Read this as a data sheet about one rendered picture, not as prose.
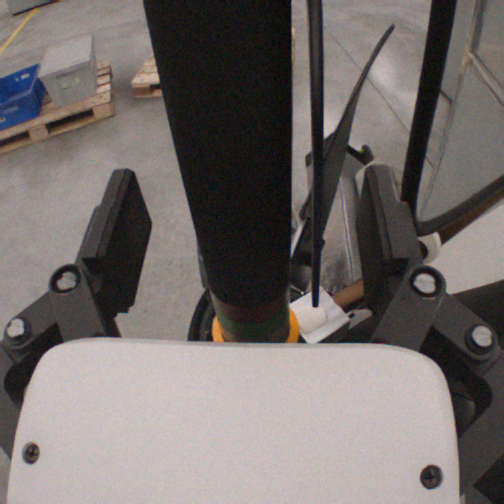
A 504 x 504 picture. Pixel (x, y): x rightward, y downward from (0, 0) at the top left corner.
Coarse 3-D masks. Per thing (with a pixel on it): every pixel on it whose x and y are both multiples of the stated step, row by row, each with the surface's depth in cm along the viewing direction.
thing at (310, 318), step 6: (318, 306) 24; (300, 312) 24; (306, 312) 24; (312, 312) 23; (318, 312) 23; (324, 312) 24; (300, 318) 23; (306, 318) 23; (312, 318) 23; (318, 318) 23; (324, 318) 23; (300, 324) 23; (306, 324) 23; (312, 324) 23; (318, 324) 23; (300, 330) 23; (306, 330) 23; (312, 330) 23; (300, 342) 24
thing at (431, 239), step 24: (432, 0) 12; (456, 0) 11; (432, 24) 12; (432, 48) 13; (432, 72) 14; (432, 96) 15; (432, 120) 16; (408, 144) 17; (408, 168) 18; (408, 192) 19; (480, 192) 28; (456, 216) 26; (432, 240) 25
